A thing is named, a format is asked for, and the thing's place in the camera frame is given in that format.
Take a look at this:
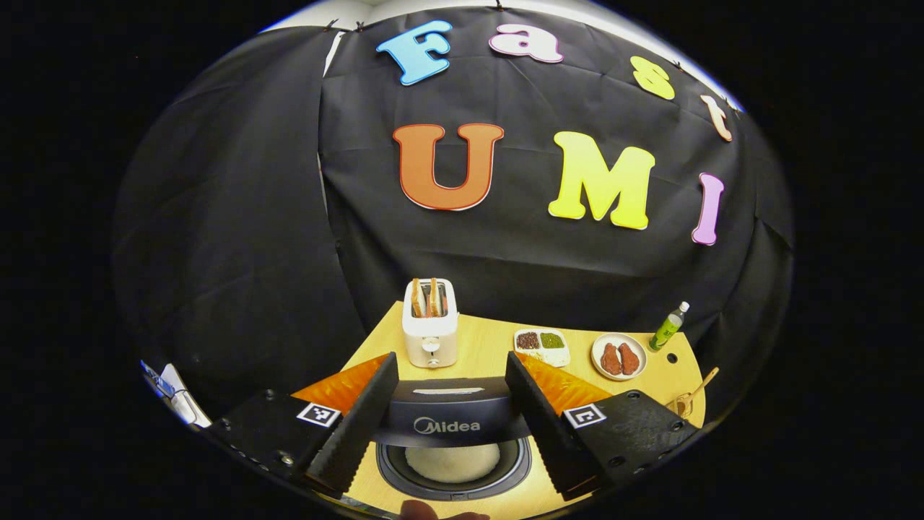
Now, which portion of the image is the green tea bottle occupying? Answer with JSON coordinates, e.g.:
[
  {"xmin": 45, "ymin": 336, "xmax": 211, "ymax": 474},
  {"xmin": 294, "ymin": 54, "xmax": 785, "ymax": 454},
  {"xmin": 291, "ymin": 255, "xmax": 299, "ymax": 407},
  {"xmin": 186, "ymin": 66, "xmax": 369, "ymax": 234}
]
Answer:
[{"xmin": 648, "ymin": 302, "xmax": 690, "ymax": 352}]

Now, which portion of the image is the white side desk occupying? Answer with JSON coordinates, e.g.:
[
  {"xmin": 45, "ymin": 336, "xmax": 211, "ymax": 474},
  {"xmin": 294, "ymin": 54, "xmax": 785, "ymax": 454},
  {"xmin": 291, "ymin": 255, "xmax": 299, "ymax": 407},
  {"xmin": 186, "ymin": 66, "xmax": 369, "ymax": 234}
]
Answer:
[{"xmin": 141, "ymin": 361, "xmax": 212, "ymax": 428}]

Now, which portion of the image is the white divided bean dish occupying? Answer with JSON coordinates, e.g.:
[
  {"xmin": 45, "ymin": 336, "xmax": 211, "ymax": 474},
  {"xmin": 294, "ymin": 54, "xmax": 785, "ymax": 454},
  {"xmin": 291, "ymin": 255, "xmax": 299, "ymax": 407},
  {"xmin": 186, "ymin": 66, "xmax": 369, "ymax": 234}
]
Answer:
[{"xmin": 514, "ymin": 329, "xmax": 571, "ymax": 368}]

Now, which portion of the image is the dark grey rice cooker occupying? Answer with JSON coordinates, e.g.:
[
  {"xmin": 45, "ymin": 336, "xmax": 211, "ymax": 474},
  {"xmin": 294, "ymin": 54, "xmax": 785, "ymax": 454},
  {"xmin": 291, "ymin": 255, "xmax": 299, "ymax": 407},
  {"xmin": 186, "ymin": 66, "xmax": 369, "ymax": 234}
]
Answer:
[{"xmin": 374, "ymin": 376, "xmax": 535, "ymax": 501}]

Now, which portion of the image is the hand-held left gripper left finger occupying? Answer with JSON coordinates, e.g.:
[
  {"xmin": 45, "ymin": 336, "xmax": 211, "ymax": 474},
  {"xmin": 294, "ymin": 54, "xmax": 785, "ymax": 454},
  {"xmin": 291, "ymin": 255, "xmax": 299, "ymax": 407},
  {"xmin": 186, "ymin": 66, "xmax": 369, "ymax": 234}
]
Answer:
[{"xmin": 204, "ymin": 352, "xmax": 400, "ymax": 499}]

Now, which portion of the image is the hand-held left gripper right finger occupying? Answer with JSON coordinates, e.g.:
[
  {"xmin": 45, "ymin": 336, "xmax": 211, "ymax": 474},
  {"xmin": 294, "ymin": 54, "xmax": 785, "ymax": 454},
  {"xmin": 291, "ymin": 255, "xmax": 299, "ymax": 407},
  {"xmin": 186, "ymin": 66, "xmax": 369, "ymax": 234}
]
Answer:
[{"xmin": 503, "ymin": 351, "xmax": 699, "ymax": 504}]

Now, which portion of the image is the white round plate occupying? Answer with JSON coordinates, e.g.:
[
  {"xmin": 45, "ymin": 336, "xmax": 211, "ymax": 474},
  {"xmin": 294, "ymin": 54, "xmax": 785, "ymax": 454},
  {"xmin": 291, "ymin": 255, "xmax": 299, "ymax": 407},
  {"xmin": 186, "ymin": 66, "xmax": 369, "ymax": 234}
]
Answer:
[{"xmin": 591, "ymin": 333, "xmax": 648, "ymax": 381}]

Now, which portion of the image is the wooden spoon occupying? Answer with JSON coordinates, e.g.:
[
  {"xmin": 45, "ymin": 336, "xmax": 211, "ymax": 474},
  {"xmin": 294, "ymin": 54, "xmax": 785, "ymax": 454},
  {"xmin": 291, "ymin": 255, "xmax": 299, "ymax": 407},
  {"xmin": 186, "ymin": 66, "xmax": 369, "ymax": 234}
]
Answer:
[{"xmin": 679, "ymin": 367, "xmax": 720, "ymax": 416}]

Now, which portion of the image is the white toaster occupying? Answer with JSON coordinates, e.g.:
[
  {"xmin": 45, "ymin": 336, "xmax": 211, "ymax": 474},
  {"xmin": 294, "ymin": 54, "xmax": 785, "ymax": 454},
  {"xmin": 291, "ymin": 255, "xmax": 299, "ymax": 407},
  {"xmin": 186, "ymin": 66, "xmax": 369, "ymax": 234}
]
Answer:
[{"xmin": 402, "ymin": 278, "xmax": 459, "ymax": 369}]

